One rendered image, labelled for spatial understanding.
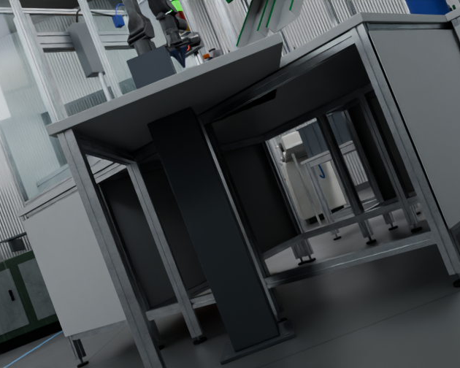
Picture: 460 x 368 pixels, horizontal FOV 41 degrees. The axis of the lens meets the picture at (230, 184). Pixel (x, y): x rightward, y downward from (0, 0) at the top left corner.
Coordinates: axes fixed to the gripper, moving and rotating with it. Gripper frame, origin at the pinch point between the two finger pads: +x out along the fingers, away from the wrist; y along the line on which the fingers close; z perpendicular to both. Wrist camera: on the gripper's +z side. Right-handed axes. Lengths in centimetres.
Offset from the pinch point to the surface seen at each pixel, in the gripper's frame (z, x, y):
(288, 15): -25.7, 4.2, -37.1
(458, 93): -28, 51, -86
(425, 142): -57, 63, -51
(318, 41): -51, 22, -33
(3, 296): 395, 57, 174
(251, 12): -4.8, -7.4, -31.4
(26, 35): 60, -50, 54
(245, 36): -8.8, 2.0, -24.5
